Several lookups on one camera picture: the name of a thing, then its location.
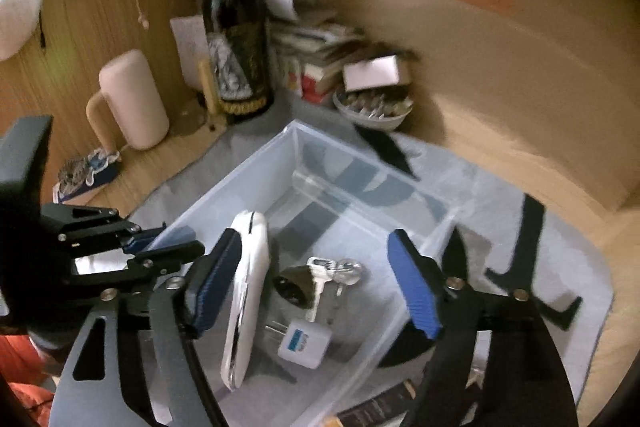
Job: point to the white bowl of stones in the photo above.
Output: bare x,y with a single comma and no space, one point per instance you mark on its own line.
372,112

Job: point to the white electric shaver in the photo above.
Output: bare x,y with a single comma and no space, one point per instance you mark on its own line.
245,297

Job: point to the white fluffy ornament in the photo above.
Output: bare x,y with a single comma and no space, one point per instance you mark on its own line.
17,7

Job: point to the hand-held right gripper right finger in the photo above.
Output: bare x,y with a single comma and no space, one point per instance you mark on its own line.
415,292

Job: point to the dark wine bottle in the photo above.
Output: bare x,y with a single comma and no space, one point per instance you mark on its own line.
235,37

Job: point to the yellow wooden stick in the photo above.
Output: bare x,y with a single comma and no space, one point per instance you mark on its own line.
207,87

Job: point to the white plug adapter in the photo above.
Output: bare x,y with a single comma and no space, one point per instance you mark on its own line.
302,339

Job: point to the orange cloth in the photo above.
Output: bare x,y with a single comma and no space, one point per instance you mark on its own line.
20,372

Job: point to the clear plastic container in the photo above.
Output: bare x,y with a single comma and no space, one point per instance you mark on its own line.
350,227

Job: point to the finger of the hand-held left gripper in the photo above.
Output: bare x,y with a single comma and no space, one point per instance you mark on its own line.
90,219
150,259

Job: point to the blue white packet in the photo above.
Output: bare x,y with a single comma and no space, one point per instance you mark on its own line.
102,172

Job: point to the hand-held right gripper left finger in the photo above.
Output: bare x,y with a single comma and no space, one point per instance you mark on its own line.
215,287

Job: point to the small cardboard box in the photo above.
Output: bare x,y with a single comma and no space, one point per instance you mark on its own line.
375,69

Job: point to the dark brown rectangular case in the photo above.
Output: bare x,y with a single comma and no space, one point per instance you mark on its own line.
380,407

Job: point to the stack of books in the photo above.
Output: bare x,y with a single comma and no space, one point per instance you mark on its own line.
310,52

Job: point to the black key fob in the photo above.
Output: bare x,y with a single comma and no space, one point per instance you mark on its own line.
295,289

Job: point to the silver key bunch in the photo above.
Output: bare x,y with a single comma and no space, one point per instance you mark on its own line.
325,277

